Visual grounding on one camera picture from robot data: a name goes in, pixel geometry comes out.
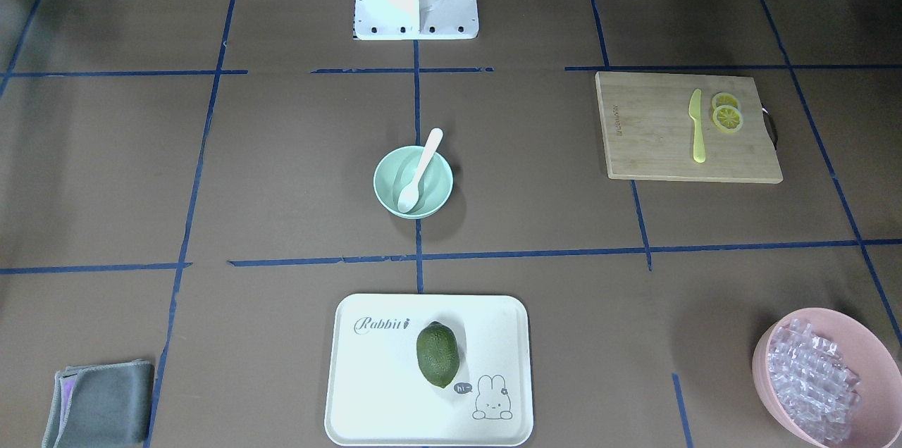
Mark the white plastic spoon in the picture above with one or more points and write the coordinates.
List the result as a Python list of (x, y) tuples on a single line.
[(410, 194)]

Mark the mint green bowl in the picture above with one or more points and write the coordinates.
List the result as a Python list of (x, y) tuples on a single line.
[(396, 170)]

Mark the pink bowl with ice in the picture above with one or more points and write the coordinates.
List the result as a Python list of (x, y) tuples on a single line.
[(827, 379)]

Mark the green avocado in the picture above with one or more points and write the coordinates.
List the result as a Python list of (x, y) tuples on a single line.
[(437, 354)]

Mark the bamboo cutting board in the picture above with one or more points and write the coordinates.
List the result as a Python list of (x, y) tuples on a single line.
[(647, 131)]

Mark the white rabbit tray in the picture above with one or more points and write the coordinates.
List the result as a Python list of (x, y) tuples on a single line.
[(377, 396)]

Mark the yellow plastic knife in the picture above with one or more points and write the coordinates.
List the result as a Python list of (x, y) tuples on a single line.
[(695, 113)]

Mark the lemon slice upper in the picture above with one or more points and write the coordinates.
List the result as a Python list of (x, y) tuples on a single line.
[(725, 99)]

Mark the lemon slice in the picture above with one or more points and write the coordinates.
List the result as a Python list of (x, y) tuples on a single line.
[(727, 118), (725, 99)]

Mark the lemon slice lower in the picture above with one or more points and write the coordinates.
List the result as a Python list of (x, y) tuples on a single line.
[(727, 118)]

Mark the grey folded cloth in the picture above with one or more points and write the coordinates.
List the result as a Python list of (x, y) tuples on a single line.
[(103, 405)]

